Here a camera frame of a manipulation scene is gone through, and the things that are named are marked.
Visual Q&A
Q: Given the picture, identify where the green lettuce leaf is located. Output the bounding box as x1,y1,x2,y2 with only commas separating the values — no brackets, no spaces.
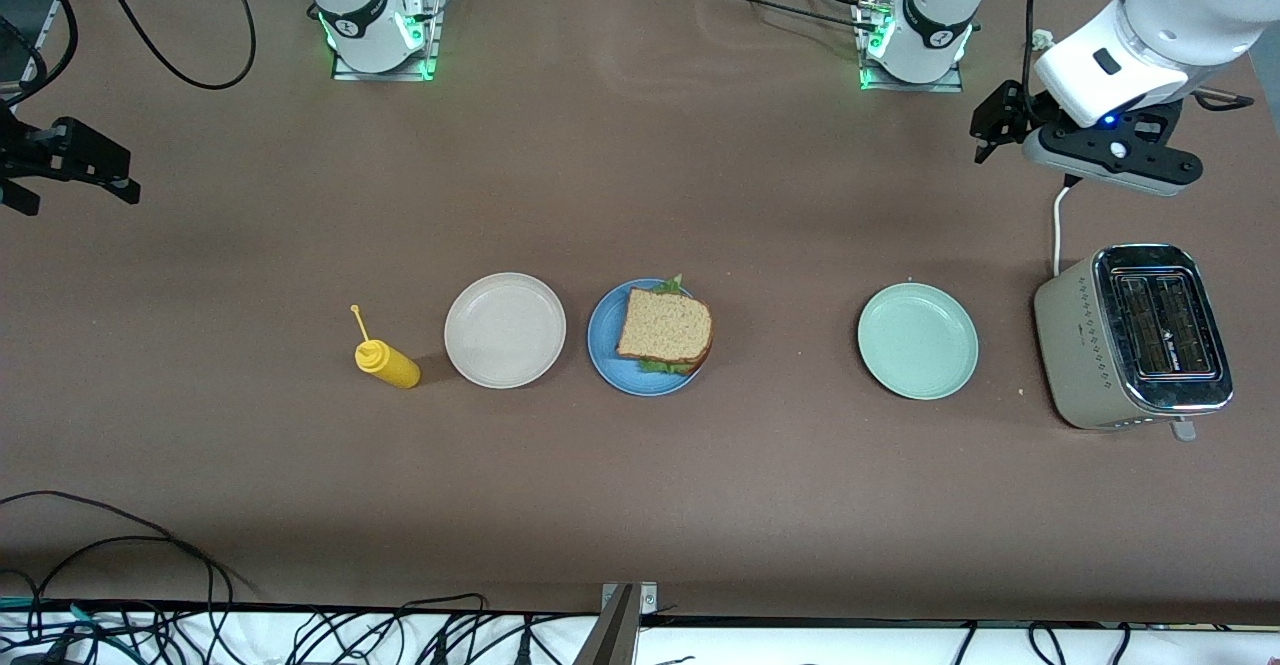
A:
638,273,701,377

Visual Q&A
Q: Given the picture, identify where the yellow squeeze bottle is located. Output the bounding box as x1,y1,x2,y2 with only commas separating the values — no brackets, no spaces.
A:
349,304,422,390

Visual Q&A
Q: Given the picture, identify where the brown bread slice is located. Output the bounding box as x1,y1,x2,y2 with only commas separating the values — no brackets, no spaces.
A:
614,287,715,367

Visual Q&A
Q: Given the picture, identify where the pale green plate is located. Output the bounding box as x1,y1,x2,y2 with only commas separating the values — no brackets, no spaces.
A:
857,282,980,401

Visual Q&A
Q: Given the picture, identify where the blue plate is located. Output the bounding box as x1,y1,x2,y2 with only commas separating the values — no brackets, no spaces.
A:
587,278,711,397

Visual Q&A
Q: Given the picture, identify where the beige plate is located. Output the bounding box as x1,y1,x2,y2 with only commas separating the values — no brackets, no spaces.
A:
444,272,567,390

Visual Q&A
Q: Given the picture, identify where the beige chrome toaster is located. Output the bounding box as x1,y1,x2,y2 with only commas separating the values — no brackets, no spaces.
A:
1033,243,1236,443

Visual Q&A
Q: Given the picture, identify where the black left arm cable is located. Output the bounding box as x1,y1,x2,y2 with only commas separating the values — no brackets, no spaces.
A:
1021,0,1051,96

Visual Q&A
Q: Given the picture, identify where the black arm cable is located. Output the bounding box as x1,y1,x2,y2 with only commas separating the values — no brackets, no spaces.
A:
0,0,257,111
1021,0,1051,96

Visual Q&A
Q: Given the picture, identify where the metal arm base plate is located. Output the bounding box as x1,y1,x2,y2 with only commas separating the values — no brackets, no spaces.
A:
853,0,966,94
330,0,442,82

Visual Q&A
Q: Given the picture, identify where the white toaster power cord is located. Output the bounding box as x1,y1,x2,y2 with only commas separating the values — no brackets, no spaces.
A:
1028,30,1083,276

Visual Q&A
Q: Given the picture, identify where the aluminium frame rail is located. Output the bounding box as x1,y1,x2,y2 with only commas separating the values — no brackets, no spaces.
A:
28,0,73,71

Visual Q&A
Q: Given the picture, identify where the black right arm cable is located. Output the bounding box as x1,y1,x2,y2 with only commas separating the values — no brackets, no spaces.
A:
0,0,257,111

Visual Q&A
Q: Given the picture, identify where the black cable on table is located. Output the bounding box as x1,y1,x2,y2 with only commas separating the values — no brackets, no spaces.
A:
712,0,883,34

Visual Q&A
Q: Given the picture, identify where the long black looped cable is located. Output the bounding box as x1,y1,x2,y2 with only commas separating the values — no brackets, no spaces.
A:
0,490,256,611

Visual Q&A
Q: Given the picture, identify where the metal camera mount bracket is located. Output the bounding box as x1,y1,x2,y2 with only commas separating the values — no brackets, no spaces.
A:
575,582,661,665

